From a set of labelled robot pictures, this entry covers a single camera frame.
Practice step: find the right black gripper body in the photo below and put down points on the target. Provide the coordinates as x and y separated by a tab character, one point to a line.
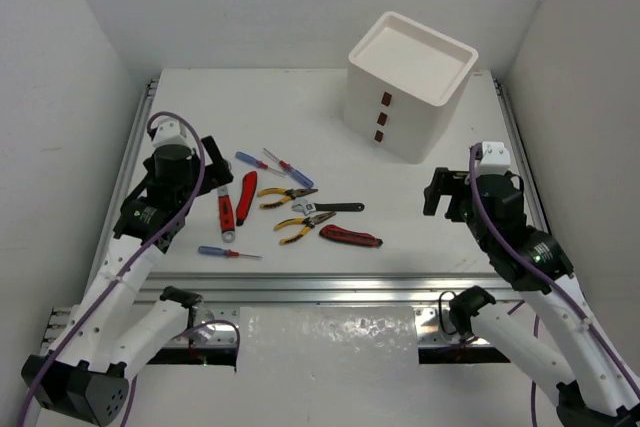
472	222

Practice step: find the blue screwdriver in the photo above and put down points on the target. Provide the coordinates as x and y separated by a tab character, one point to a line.
250	160
291	171
225	253

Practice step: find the white drawer cabinet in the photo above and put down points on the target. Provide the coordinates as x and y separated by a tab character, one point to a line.
404	82

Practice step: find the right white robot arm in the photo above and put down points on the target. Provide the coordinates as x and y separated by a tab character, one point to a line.
581	375

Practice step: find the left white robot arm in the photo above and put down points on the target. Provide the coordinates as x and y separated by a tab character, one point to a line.
89	370

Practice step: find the red utility knife left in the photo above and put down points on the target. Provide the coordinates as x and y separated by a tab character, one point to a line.
248	192

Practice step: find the red adjustable wrench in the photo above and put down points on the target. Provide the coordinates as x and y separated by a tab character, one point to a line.
226	217

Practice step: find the yellow pliers upper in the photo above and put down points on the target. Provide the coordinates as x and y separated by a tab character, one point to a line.
287	195

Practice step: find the blue screwdriver front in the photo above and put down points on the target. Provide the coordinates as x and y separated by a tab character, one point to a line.
225	253

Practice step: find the black adjustable wrench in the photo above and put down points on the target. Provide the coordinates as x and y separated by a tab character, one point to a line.
306	207

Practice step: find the red black utility knife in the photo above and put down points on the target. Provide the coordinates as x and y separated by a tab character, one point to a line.
340	235

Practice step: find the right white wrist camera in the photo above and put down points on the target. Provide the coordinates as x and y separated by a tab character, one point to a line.
493	158

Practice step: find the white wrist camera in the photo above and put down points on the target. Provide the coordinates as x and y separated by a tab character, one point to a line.
493	158
168	132

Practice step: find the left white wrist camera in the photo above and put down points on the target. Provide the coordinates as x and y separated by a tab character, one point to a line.
168	132

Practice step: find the aluminium table frame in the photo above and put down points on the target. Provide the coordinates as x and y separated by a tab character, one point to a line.
298	112

